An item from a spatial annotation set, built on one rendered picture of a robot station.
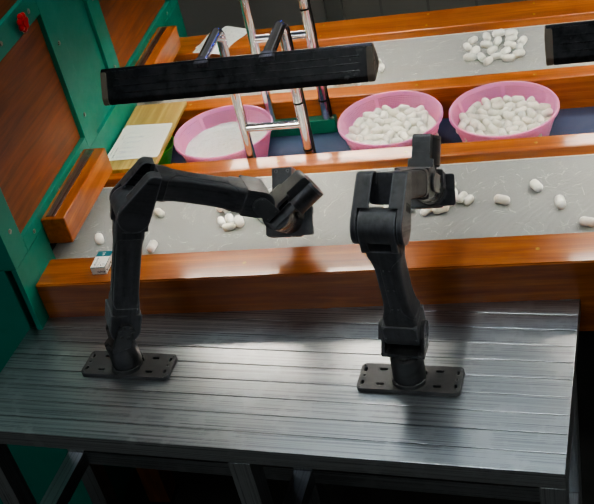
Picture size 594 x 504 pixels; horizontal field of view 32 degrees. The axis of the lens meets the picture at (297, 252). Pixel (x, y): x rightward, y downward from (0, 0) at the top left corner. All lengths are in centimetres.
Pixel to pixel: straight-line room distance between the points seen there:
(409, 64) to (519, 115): 44
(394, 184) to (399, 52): 129
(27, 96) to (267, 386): 88
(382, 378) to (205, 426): 35
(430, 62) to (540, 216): 80
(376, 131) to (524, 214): 54
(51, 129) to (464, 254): 103
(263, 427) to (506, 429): 45
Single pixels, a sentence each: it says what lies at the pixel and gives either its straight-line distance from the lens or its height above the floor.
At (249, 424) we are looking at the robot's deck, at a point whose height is 67.
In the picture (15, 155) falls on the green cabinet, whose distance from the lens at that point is 238.
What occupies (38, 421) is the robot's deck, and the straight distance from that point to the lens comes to 219.
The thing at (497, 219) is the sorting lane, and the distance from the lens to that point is 227.
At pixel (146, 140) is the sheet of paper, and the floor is 78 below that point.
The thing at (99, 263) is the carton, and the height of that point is 79.
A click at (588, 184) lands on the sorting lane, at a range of 236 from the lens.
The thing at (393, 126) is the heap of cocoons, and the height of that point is 74.
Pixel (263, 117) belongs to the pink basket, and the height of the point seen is 75.
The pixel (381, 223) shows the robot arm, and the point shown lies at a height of 107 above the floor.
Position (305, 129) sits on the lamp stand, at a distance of 253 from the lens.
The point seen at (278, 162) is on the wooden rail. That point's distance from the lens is 255.
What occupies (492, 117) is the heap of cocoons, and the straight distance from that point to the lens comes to 262.
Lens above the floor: 207
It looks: 36 degrees down
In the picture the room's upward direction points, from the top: 14 degrees counter-clockwise
